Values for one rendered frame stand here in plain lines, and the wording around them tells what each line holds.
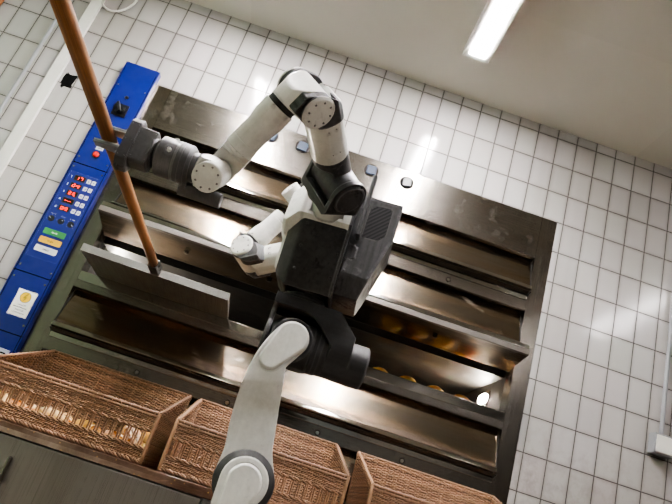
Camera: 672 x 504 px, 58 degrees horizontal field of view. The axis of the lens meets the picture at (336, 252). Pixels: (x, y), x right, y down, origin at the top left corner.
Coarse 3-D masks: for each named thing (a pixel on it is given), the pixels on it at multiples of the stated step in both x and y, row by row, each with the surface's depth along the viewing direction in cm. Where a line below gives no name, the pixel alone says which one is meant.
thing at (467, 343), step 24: (120, 216) 238; (120, 240) 254; (168, 240) 244; (192, 240) 239; (192, 264) 255; (216, 264) 249; (264, 288) 255; (360, 312) 250; (384, 312) 245; (408, 312) 241; (408, 336) 256; (456, 336) 245; (480, 336) 242; (480, 360) 257; (504, 360) 251
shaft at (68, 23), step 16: (64, 0) 92; (64, 16) 95; (64, 32) 98; (80, 32) 100; (80, 48) 102; (80, 64) 106; (80, 80) 111; (96, 80) 112; (96, 96) 115; (96, 112) 120; (112, 128) 128; (112, 160) 138; (128, 176) 148; (128, 192) 154; (128, 208) 164; (144, 224) 177; (144, 240) 186
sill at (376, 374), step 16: (80, 272) 243; (112, 288) 243; (128, 288) 244; (160, 304) 243; (176, 304) 244; (208, 320) 244; (224, 320) 245; (256, 336) 244; (368, 368) 246; (400, 384) 246; (416, 384) 247; (448, 400) 246; (464, 400) 247; (496, 416) 247
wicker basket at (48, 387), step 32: (32, 352) 210; (0, 384) 179; (32, 384) 180; (64, 384) 181; (96, 384) 224; (0, 416) 176; (32, 416) 177; (96, 416) 218; (128, 416) 180; (160, 416) 181; (96, 448) 176; (128, 448) 177; (160, 448) 201
